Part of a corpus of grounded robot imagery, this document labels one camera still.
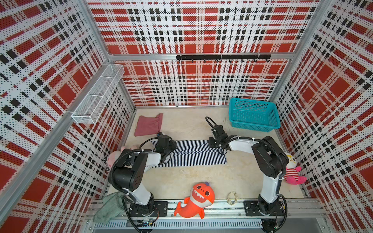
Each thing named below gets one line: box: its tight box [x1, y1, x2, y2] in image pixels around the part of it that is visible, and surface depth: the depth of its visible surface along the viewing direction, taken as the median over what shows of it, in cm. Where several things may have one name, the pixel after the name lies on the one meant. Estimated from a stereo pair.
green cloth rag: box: [93, 191, 125, 224], surface depth 73 cm
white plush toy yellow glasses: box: [284, 151, 307, 185], surface depth 82 cm
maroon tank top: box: [134, 113, 164, 137], surface depth 109 cm
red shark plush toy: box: [173, 181, 216, 219], surface depth 72 cm
